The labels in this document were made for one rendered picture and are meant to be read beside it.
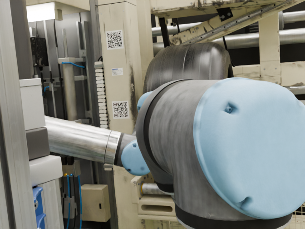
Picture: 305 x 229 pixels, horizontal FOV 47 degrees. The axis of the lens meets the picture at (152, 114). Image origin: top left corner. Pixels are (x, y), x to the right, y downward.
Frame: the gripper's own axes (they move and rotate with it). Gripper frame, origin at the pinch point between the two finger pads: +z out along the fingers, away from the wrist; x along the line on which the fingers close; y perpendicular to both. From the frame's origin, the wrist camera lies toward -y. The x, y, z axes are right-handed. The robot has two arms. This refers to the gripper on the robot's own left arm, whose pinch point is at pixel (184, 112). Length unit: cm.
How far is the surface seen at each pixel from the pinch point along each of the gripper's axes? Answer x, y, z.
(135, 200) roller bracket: 24.5, -34.2, 14.2
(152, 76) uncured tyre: 12.5, 13.3, 5.6
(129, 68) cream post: 26.8, 18.7, 19.2
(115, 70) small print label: 32.9, 18.3, 19.1
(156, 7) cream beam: 21, 49, 42
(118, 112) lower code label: 33.3, 0.6, 21.3
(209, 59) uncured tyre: -7.4, 18.3, 9.4
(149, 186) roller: 19.5, -29.4, 17.8
